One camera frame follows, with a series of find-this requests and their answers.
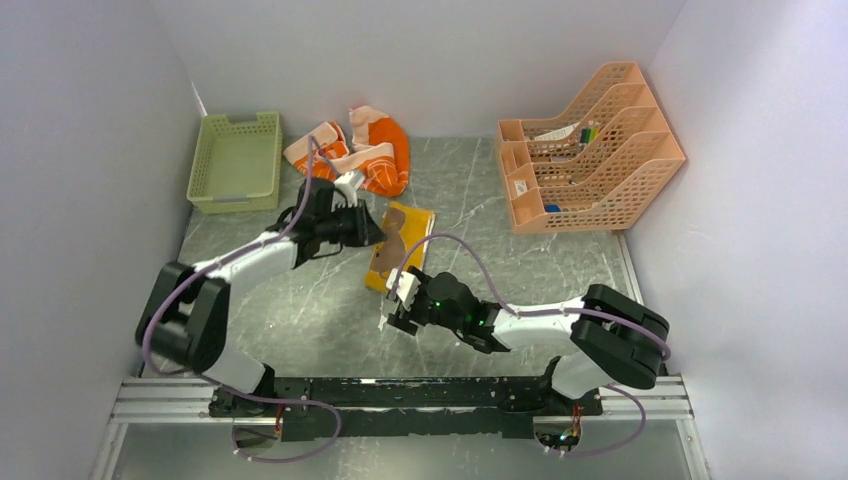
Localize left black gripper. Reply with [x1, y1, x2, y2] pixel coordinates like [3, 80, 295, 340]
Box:
[316, 199, 388, 249]

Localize brown yellow bear towel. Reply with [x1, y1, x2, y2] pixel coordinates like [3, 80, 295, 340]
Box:
[364, 201, 436, 293]

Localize orange and cream towel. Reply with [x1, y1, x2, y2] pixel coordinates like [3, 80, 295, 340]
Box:
[283, 106, 410, 198]

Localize orange plastic file organizer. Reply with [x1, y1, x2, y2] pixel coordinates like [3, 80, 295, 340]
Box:
[494, 62, 686, 234]

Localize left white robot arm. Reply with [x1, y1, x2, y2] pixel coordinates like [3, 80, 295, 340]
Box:
[135, 172, 386, 416]

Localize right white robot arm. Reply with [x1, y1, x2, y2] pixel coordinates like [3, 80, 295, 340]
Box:
[385, 267, 670, 414]

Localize green plastic basket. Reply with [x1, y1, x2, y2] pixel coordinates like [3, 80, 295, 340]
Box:
[186, 111, 283, 214]

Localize white paper in organizer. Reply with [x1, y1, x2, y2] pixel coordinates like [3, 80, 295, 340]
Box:
[533, 123, 578, 141]

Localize coloured pens in organizer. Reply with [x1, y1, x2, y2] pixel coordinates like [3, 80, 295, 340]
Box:
[578, 121, 601, 148]

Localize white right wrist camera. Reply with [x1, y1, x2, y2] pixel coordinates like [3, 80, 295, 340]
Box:
[385, 268, 420, 309]

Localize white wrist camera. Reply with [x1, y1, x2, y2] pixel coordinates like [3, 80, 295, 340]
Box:
[333, 170, 365, 206]
[385, 268, 420, 309]

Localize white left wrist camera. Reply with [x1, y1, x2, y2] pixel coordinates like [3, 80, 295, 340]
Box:
[333, 170, 365, 206]

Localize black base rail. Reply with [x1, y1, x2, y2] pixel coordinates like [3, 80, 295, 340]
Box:
[206, 376, 603, 441]

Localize aluminium frame rail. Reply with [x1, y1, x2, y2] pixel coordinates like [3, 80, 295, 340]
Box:
[111, 376, 694, 425]

